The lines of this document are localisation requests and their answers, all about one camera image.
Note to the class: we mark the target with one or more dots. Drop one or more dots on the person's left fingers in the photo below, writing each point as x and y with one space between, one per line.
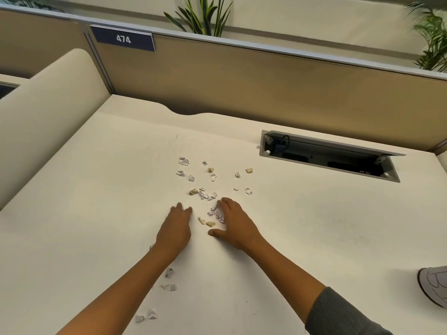
181 211

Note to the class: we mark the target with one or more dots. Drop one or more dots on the white sneaker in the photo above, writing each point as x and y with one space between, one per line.
434 284

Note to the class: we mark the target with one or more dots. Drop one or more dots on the tan fabric desk partition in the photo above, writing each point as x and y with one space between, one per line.
272 83
38 41

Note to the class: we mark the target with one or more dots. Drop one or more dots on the cream rounded side divider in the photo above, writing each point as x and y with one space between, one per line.
52 111

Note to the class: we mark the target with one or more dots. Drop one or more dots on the person's left hand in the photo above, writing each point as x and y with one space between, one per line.
173 232

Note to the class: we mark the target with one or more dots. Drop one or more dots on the blue number sign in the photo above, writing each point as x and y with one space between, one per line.
123 39

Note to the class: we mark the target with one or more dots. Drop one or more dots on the gray sleeve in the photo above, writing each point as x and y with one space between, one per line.
344 315

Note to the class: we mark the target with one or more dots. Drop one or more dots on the scatter of white paper bits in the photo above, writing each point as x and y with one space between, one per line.
183 161

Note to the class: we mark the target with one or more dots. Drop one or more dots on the person's right thumb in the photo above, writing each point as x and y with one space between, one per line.
217 233

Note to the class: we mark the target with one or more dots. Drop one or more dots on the person's left forearm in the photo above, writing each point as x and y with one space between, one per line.
118 296

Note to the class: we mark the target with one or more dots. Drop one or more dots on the person's right forearm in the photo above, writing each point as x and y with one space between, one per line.
290 275

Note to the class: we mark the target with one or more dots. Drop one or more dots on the person's right hand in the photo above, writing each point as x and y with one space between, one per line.
239 228

